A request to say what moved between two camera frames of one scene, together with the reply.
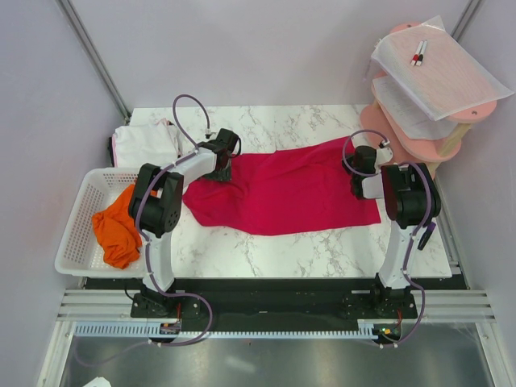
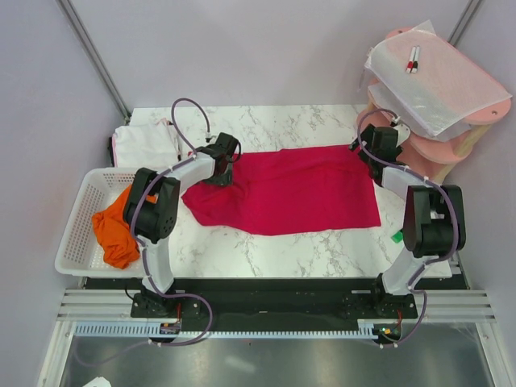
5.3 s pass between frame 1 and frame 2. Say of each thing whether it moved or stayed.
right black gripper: moved
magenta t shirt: stayed
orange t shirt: stayed
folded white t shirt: stayed
